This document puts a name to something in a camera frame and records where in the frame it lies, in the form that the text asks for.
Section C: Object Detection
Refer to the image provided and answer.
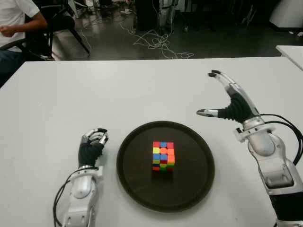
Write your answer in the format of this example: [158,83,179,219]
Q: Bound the arm black cables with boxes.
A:
[53,176,76,227]
[260,114,303,165]

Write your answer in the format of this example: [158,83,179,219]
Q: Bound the dark brown round plate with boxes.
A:
[116,121,215,212]

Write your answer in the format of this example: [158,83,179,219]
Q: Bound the right arm black cables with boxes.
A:
[260,114,303,165]

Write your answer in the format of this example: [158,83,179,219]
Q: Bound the person in white shirt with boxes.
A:
[0,0,49,81]

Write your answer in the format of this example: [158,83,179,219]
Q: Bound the white cable by chair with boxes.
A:
[52,14,126,60]

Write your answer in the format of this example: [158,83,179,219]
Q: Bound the multicoloured Rubik's cube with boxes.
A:
[152,141,176,173]

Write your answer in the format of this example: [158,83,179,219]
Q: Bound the black four-legged chair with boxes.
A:
[35,0,92,60]

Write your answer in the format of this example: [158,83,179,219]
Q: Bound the tangled white floor cable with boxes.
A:
[122,0,196,60]

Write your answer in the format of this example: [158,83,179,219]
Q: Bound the left arm black cables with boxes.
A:
[53,176,76,227]

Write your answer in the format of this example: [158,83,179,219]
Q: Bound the white desk frame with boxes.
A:
[67,0,82,18]

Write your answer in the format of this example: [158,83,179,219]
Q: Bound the folded metal stands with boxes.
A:
[241,4,258,26]

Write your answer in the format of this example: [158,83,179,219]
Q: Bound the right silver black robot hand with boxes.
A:
[196,70,261,124]

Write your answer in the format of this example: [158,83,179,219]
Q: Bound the black equipment racks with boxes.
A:
[177,0,270,33]

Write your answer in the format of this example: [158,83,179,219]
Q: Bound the white neighbouring table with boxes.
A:
[276,45,303,70]

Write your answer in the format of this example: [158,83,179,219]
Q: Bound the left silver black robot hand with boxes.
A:
[78,127,109,169]

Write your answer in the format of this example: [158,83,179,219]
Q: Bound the black office chair armrest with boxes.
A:
[0,39,56,62]

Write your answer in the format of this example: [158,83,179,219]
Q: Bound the white pillar with black base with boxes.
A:
[269,0,303,31]

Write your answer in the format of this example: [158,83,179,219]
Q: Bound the black cabinet on casters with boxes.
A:
[136,0,164,31]

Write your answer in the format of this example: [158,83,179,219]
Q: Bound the silver humanoid robot legs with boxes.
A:
[159,0,177,29]

